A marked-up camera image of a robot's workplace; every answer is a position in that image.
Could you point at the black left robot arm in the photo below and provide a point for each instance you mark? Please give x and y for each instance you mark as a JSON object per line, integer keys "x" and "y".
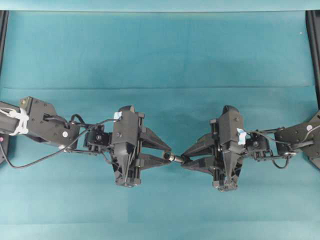
{"x": 69, "y": 136}

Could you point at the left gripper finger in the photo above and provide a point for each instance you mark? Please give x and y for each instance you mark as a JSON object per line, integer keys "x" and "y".
{"x": 146, "y": 161}
{"x": 151, "y": 140}

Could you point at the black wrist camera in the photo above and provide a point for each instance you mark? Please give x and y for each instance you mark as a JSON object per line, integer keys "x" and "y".
{"x": 231, "y": 126}
{"x": 126, "y": 128}

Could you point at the black left frame rail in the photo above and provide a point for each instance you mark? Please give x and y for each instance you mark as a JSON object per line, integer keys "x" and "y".
{"x": 4, "y": 18}

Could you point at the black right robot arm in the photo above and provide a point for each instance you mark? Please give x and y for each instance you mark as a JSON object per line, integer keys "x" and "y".
{"x": 278, "y": 145}

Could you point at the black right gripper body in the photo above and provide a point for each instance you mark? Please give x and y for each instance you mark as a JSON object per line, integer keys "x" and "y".
{"x": 231, "y": 160}

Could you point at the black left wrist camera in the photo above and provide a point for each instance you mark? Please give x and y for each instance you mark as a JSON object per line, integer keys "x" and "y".
{"x": 126, "y": 128}

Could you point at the black right frame rail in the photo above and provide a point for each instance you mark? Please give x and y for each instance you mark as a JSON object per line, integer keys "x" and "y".
{"x": 312, "y": 19}

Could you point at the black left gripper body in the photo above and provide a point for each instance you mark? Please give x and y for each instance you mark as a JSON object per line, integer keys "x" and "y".
{"x": 124, "y": 154}

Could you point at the white left cable tie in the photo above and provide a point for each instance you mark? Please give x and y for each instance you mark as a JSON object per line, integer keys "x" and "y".
{"x": 22, "y": 117}

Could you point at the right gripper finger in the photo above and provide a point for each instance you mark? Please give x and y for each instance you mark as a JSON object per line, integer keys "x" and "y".
{"x": 208, "y": 144}
{"x": 205, "y": 165}

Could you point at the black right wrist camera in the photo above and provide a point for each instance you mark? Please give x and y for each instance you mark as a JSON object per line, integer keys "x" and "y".
{"x": 231, "y": 126}

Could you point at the brass cylindrical washer bushing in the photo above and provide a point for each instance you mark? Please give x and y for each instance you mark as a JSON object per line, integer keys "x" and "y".
{"x": 167, "y": 155}

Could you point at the stepped steel threaded shaft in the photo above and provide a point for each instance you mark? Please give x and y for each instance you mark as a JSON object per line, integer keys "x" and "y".
{"x": 176, "y": 158}

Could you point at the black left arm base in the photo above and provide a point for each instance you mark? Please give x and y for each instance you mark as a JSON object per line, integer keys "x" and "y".
{"x": 4, "y": 148}

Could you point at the black frame rail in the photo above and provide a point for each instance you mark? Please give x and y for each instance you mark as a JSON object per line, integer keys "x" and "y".
{"x": 4, "y": 18}
{"x": 312, "y": 19}

